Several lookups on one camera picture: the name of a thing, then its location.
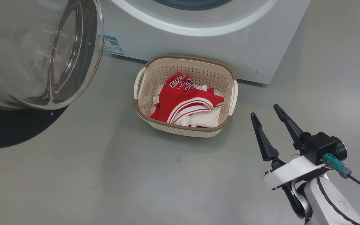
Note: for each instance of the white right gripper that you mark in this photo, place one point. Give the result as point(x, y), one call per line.
point(292, 173)

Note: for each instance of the red and white printed jersey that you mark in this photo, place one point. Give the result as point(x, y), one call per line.
point(180, 97)

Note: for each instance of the black round glass washer door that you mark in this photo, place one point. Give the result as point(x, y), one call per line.
point(27, 62)

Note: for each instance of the cream perforated laundry basket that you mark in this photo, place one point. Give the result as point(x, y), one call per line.
point(183, 132)

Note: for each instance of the white front-load washing machine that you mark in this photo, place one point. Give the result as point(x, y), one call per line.
point(261, 40)

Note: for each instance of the blue energy label sticker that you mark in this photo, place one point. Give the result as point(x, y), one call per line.
point(113, 45)

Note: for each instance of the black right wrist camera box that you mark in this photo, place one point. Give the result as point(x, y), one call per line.
point(319, 147)

